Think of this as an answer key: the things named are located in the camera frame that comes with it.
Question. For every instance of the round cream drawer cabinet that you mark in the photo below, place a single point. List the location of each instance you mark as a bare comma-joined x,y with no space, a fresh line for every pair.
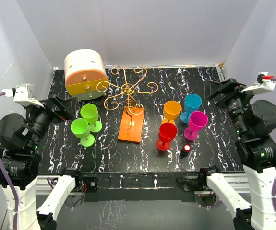
85,75

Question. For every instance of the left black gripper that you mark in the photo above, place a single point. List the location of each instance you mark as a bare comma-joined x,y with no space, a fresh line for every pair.
66,108

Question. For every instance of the gold wire glass rack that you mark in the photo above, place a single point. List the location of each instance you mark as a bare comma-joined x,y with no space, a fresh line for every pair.
132,107

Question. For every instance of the orange wine glass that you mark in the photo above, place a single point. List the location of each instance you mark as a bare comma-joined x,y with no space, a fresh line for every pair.
171,111

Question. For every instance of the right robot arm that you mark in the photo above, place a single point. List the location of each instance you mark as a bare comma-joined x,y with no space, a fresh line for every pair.
253,123

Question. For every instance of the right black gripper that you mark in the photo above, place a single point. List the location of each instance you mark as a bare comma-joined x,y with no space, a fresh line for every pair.
229,87

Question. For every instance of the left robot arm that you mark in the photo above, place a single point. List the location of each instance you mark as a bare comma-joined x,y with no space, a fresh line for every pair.
19,141

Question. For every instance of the green wine glass rear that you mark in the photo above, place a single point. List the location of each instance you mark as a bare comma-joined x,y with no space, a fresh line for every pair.
89,112

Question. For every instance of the orange wooden rack base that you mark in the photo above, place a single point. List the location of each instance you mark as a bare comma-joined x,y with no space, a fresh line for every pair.
131,126

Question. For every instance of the black front mounting rail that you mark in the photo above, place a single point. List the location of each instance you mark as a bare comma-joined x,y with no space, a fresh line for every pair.
141,186

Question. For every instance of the small red-capped black bottle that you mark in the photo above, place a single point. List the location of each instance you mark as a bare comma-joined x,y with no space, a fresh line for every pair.
186,149

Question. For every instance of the green wine glass front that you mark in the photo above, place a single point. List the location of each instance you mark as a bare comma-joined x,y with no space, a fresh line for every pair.
81,129

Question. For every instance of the green wine glass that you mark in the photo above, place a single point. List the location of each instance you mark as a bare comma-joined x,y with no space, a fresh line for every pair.
89,112
81,129

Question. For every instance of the magenta wine glass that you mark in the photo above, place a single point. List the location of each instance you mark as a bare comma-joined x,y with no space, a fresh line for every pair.
197,122

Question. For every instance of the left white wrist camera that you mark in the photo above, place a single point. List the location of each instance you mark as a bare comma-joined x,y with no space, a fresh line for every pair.
23,94

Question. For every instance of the red wine glass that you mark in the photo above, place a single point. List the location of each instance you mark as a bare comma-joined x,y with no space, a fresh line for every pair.
167,133

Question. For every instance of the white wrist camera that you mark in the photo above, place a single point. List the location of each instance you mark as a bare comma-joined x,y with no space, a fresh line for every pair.
23,94
265,83

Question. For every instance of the blue wine glass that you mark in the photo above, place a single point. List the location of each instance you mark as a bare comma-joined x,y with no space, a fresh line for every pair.
191,104

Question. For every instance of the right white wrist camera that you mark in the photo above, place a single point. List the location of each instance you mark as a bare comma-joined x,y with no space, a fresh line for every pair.
265,83

